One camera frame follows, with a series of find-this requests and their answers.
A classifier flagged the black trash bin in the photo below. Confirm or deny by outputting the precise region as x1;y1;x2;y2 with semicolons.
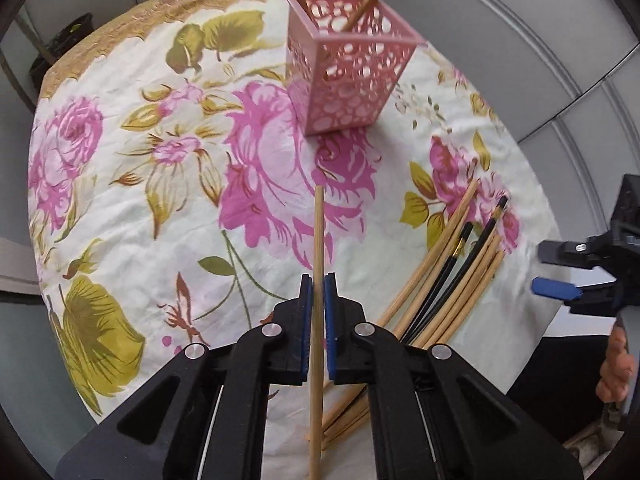
28;13;94;91

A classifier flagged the floral tablecloth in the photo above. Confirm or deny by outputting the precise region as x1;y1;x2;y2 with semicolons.
27;0;564;480

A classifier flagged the black chopstick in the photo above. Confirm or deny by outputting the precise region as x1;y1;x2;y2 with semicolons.
400;195;509;344

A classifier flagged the person right hand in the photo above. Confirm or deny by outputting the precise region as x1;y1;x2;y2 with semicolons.
596;325;634;403

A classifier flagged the pink perforated utensil holder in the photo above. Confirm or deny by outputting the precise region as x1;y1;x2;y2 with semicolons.
284;0;425;136

